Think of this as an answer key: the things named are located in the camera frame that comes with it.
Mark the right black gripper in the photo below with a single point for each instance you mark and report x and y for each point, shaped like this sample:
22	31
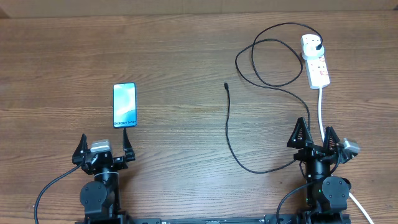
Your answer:
311	150

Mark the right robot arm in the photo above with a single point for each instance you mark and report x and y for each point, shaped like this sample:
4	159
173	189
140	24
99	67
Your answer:
326	194

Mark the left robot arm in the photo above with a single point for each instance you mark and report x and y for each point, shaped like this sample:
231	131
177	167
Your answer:
101	197

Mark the Galaxy S24+ smartphone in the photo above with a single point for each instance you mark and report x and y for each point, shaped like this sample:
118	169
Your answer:
124	105

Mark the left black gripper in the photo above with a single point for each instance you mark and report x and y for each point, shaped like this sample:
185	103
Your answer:
120	162

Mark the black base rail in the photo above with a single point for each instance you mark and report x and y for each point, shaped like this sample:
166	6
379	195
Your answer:
267	219

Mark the white power strip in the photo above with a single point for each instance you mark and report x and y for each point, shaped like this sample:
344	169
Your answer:
317	71

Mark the white charger plug adapter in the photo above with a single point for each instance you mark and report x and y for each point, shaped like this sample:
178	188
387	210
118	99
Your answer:
310	51

